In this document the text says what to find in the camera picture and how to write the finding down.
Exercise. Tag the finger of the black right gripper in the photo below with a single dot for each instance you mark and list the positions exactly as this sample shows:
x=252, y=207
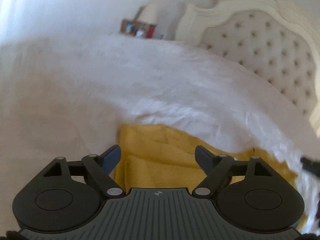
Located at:
x=310, y=165

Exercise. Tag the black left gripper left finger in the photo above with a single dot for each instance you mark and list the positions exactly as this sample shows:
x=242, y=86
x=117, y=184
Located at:
x=109, y=159

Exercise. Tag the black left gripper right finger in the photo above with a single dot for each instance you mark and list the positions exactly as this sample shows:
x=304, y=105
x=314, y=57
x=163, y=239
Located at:
x=205, y=159

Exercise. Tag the yellow knit sweater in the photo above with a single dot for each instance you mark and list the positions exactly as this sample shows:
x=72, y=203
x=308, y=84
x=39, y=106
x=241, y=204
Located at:
x=251, y=189

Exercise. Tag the white embroidered bedspread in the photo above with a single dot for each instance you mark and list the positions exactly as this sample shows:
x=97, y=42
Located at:
x=67, y=96

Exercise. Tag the white jar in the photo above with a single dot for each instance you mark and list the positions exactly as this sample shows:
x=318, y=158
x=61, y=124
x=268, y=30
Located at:
x=140, y=33

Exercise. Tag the red bottle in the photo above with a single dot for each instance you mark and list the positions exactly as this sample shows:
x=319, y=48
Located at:
x=150, y=32

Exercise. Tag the cream tufted headboard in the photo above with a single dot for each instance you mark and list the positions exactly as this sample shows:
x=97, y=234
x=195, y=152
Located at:
x=271, y=38

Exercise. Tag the white table lamp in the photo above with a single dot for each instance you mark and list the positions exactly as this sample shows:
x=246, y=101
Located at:
x=149, y=14

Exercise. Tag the wooden picture frame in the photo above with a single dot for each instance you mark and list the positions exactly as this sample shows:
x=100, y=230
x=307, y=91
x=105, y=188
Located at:
x=128, y=27

